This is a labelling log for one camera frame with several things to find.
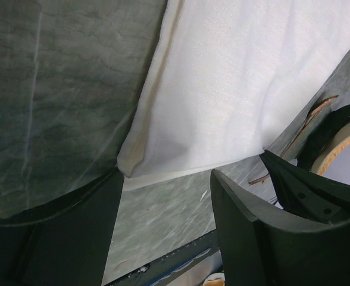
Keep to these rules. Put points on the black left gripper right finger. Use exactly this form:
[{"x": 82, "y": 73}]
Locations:
[{"x": 261, "y": 244}]

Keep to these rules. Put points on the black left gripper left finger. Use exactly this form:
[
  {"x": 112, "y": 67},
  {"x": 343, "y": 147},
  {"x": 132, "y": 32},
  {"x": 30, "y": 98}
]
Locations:
[{"x": 65, "y": 241}]

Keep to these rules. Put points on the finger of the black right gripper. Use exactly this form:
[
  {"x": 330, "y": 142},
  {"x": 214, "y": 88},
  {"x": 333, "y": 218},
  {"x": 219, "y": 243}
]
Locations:
[{"x": 306, "y": 194}]

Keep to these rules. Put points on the white cloth napkin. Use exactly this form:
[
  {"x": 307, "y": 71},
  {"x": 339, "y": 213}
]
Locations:
[{"x": 226, "y": 79}]

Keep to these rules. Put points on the rose gold spoon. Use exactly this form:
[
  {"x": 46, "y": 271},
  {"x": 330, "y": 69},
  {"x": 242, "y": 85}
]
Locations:
[{"x": 312, "y": 114}]

